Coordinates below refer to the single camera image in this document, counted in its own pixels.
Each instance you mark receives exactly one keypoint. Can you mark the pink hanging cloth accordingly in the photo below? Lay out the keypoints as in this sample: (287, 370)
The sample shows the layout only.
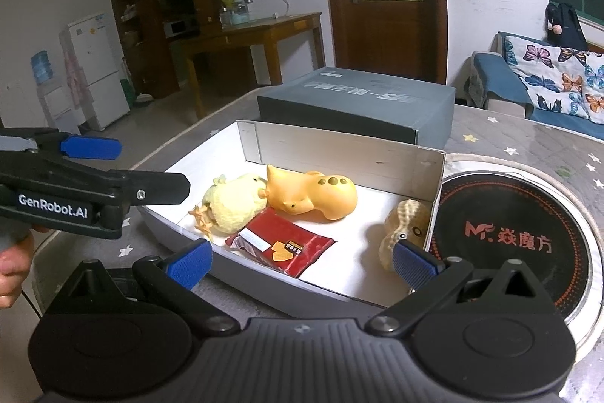
(71, 77)

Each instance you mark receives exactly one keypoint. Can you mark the grey star-patterned desktop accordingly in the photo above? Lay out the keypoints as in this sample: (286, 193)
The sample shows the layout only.
(519, 134)

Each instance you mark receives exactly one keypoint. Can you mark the butterfly print blanket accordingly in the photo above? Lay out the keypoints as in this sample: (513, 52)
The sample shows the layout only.
(566, 82)

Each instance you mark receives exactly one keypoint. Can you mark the tall clear glass bottle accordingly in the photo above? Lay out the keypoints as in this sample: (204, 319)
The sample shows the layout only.
(248, 9)

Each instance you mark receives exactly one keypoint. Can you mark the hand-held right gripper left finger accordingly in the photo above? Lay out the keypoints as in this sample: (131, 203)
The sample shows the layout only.
(188, 263)

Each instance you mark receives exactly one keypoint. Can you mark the teal filled glass jar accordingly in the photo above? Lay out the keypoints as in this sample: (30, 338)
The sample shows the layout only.
(238, 16)

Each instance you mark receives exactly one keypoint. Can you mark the red snack packet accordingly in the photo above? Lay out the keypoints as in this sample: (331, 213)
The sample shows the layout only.
(292, 242)

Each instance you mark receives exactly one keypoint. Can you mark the black backpack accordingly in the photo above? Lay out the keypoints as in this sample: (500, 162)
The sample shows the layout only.
(566, 25)

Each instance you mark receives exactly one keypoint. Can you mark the tan peanut toy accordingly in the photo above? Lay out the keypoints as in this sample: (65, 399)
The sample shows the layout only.
(406, 223)

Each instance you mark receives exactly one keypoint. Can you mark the yellow plush chick toy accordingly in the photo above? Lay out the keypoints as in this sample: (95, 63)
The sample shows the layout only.
(231, 204)

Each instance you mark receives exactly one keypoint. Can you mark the orange capybara toy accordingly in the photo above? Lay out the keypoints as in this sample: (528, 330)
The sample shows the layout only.
(325, 195)

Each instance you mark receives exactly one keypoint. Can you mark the person's left hand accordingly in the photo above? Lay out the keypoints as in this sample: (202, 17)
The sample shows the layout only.
(12, 275)

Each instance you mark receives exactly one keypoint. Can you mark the white water dispenser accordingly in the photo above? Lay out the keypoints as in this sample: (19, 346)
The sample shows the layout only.
(59, 105)

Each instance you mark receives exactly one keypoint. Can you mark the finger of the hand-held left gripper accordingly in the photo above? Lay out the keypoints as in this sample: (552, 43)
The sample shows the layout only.
(89, 148)
(155, 188)

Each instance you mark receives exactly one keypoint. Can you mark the round black induction cooktop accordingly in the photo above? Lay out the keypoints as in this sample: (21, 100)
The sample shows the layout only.
(509, 204)

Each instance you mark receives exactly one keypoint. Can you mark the blue sofa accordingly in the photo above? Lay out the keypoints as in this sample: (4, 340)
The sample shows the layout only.
(490, 77)

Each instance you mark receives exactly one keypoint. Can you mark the small clear glass jar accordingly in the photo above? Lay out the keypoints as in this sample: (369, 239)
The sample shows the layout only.
(225, 18)

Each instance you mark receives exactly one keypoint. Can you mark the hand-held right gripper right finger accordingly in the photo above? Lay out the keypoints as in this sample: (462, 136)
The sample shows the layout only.
(415, 263)

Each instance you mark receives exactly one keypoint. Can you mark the blue water bottle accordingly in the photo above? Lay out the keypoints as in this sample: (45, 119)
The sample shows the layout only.
(43, 67)

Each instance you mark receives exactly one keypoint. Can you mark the dark grey box lid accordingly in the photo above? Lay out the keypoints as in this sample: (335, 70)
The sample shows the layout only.
(358, 101)

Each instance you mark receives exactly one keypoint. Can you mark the wooden table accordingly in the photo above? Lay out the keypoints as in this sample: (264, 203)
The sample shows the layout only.
(255, 30)

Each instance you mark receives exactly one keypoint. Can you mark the white refrigerator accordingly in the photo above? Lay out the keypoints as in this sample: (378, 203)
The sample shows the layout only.
(99, 72)

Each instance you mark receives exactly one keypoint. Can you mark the white cardboard box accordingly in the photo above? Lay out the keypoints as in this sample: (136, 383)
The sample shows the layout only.
(339, 263)

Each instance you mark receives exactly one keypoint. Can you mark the white microwave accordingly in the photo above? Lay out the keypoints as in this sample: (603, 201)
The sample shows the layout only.
(174, 28)

